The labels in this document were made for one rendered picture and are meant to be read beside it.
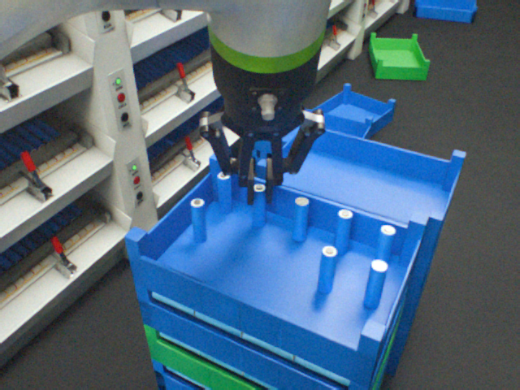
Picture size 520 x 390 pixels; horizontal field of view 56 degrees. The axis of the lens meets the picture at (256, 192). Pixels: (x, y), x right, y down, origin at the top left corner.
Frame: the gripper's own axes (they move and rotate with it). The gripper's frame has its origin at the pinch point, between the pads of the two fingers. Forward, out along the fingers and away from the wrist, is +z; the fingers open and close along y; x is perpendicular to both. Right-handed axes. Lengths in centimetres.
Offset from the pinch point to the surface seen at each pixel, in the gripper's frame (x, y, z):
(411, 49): 124, 74, 110
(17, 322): -8, -45, 39
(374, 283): -14.1, 12.1, -2.0
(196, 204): -2.2, -8.1, 1.4
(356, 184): 12.0, 18.4, 23.8
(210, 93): 49, -10, 44
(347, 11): 128, 42, 92
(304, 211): -3.4, 5.6, 1.8
